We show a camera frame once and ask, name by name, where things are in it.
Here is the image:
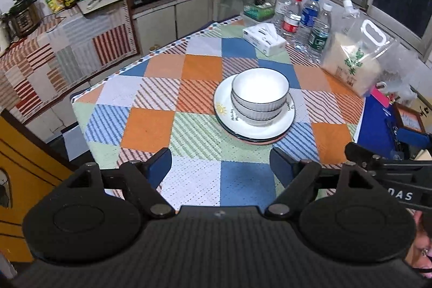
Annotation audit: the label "pink card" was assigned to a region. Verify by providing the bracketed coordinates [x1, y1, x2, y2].
[371, 86, 399, 106]

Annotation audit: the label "clear plastic bag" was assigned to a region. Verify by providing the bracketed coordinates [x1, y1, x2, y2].
[376, 70, 422, 103]

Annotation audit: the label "white plate with sun print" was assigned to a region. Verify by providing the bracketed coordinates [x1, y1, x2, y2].
[213, 74, 296, 141]

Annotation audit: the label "pink plate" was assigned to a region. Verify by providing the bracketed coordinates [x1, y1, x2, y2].
[236, 134, 287, 145]

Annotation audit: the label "yellow wooden door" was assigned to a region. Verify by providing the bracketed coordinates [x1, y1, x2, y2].
[0, 113, 80, 263]

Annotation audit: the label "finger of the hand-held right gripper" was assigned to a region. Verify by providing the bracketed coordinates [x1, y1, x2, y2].
[396, 128, 432, 160]
[344, 141, 389, 174]

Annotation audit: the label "striped patchwork counter cloth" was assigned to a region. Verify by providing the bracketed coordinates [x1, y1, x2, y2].
[0, 0, 141, 121]

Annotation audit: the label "blue box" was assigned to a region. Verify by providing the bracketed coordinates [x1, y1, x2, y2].
[357, 94, 432, 160]

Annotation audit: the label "white tissue box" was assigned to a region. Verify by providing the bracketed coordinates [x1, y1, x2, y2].
[242, 22, 287, 56]

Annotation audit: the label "wooden picture frame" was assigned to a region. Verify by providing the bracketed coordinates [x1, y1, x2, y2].
[392, 102, 427, 134]

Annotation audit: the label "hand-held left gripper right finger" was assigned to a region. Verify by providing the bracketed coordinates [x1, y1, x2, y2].
[265, 146, 375, 219]

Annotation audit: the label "blue label water bottle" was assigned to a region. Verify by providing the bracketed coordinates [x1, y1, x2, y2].
[295, 0, 321, 50]

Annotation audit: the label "red label water bottle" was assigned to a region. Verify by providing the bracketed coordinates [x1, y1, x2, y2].
[283, 0, 303, 39]

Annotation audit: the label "black pressure cooker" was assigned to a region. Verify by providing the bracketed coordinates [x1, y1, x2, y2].
[7, 0, 38, 37]

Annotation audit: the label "clear bag of rice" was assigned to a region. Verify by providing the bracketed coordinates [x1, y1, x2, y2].
[320, 0, 400, 98]

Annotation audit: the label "lower cabinet doors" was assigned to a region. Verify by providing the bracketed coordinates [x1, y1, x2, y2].
[132, 0, 216, 54]

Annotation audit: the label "clear water bottle white cap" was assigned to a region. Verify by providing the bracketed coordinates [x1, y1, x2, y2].
[274, 0, 293, 33]

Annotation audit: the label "person's right hand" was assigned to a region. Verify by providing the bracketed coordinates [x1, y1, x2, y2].
[404, 210, 432, 279]

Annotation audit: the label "glass storage container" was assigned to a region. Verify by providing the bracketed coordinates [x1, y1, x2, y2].
[243, 0, 276, 22]

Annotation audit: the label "white kitchen appliance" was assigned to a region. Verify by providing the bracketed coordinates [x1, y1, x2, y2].
[0, 20, 11, 54]

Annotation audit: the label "green label water bottle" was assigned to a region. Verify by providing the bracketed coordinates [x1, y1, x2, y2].
[305, 3, 333, 63]

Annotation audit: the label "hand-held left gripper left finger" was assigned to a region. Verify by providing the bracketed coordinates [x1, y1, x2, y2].
[62, 147, 176, 220]

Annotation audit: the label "white bowl with dark rim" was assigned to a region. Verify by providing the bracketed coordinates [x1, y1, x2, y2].
[232, 99, 288, 119]
[236, 109, 284, 127]
[231, 67, 291, 110]

